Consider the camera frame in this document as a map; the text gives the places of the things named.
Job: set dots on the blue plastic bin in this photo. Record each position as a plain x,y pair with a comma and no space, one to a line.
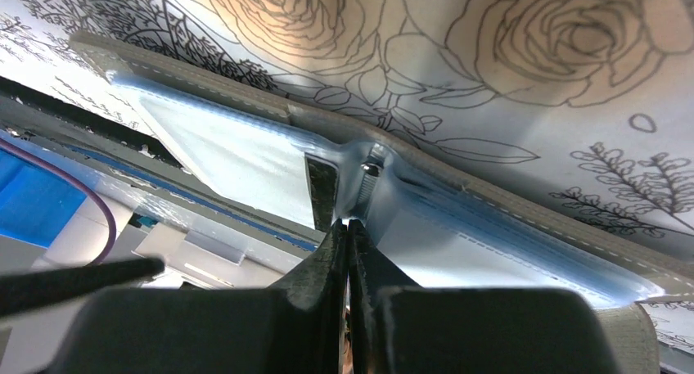
35,204

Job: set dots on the floral tablecloth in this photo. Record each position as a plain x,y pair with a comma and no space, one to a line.
584,106

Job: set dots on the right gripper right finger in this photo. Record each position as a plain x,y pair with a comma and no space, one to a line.
400,327

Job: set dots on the beige leather card holder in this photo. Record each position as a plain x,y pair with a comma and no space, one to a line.
440,226

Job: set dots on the single thin credit card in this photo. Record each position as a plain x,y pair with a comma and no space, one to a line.
323,184

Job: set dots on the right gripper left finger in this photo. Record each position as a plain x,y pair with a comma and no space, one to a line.
295,325

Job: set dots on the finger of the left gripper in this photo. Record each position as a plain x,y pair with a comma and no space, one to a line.
25,292

